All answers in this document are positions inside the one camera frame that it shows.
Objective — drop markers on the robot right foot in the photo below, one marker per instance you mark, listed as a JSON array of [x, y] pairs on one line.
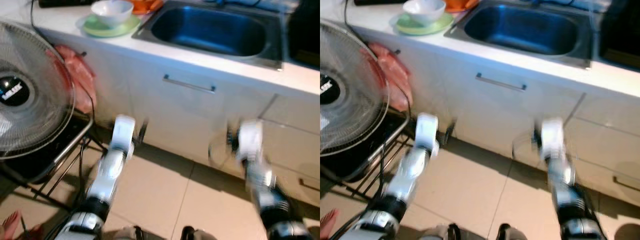
[[510, 232], [196, 234]]

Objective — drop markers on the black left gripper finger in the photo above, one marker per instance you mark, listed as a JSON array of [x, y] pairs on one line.
[[141, 132], [449, 132]]

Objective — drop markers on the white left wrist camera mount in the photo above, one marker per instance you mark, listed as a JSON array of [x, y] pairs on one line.
[[427, 132], [122, 134]]

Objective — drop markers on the green plate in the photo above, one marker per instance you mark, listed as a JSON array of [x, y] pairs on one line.
[[100, 31], [412, 29]]

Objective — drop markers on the white bowl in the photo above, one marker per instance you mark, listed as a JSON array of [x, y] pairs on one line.
[[112, 12], [424, 11]]

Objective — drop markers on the person's bare foot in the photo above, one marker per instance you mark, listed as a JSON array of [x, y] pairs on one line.
[[11, 226], [328, 225]]

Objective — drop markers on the stainless steel sink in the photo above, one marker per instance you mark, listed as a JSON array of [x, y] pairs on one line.
[[520, 31], [210, 32]]

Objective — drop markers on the orange plate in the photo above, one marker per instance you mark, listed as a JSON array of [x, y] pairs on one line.
[[150, 10], [462, 9]]

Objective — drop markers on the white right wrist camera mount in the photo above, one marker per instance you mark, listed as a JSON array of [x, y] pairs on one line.
[[250, 140], [554, 138]]

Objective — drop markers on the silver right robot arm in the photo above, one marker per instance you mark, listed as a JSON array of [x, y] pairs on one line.
[[567, 190], [265, 190]]

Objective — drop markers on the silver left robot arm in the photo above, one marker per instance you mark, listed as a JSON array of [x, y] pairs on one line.
[[405, 180], [105, 180]]

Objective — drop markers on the black metal-framed stool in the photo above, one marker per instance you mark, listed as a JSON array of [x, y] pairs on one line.
[[360, 160], [45, 162]]

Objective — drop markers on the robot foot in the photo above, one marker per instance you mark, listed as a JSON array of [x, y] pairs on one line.
[[510, 232], [130, 234], [196, 234], [445, 232]]

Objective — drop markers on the pink plastic bag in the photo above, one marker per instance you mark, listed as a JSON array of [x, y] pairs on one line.
[[77, 75], [395, 72]]

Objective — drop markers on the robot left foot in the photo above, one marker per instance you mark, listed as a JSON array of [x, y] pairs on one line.
[[130, 234], [445, 232]]

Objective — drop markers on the white kitchen cabinet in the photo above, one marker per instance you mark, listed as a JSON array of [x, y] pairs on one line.
[[165, 115], [490, 110]]

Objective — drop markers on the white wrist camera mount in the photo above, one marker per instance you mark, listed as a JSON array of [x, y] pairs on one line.
[[554, 138], [122, 134], [250, 140], [427, 132]]

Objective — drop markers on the silver standing fan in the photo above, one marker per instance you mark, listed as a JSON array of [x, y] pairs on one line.
[[350, 100], [35, 100]]

